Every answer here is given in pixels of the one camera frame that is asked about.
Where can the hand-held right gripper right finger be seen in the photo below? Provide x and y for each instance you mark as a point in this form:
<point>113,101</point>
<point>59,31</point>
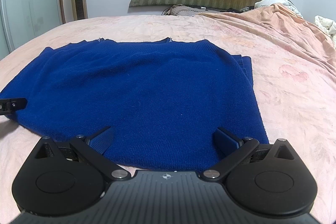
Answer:
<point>225,141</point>

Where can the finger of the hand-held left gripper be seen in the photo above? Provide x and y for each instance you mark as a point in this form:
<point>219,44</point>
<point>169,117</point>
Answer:
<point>19,103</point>

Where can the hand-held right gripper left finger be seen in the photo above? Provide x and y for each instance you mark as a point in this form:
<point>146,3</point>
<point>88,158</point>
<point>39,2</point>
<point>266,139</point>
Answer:
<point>102,140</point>

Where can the blue beaded sweater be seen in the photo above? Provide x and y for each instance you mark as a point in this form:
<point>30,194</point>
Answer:
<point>144,95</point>

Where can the pink bed sheet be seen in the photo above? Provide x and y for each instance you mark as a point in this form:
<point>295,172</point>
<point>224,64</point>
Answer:
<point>294,113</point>

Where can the flower print wardrobe door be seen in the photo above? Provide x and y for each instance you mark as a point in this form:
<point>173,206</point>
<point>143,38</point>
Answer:
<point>29,3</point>

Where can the peach blanket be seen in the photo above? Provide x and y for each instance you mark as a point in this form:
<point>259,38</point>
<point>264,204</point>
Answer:
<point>275,24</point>

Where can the dark clothing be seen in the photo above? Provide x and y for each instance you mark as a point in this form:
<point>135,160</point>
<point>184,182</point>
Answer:
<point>240,9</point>

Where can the white quilt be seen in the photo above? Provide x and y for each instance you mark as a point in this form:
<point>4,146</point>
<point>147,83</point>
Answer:
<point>326,26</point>

